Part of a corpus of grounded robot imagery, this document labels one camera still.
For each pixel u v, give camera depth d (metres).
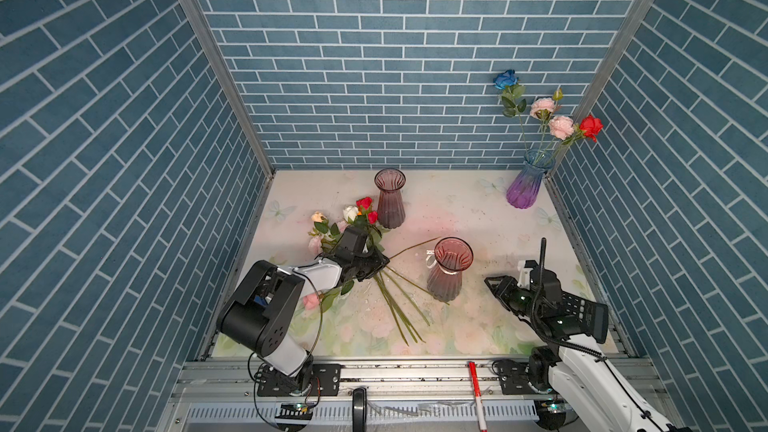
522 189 1.06
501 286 0.78
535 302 0.65
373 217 1.02
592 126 0.88
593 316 0.82
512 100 0.89
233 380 0.75
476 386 0.72
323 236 0.95
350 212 0.98
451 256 0.80
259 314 0.46
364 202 1.02
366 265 0.81
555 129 0.91
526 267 0.79
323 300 0.85
